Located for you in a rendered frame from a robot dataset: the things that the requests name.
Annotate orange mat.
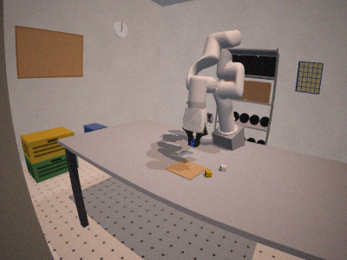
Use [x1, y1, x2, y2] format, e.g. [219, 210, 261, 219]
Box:
[165, 159, 207, 180]

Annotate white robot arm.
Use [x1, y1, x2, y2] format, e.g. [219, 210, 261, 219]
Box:
[186, 30, 245, 135]

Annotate yellow die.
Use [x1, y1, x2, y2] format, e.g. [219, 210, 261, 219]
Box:
[205, 170, 212, 178]

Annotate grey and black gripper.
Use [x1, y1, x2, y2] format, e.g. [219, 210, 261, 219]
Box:
[182, 107, 208, 147]

